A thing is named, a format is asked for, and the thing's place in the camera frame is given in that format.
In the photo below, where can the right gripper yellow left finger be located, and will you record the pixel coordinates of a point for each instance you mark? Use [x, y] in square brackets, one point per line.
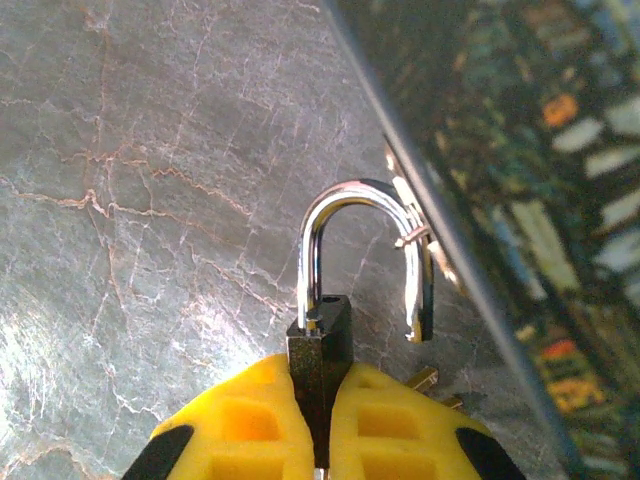
[240, 430]

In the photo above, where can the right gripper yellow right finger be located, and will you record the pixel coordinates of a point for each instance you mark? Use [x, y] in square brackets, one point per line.
[400, 430]

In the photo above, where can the black padlock chrome shackle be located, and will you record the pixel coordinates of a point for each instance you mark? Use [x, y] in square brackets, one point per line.
[320, 350]

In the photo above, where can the starry night painted tin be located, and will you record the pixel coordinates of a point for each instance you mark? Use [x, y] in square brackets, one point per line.
[525, 200]

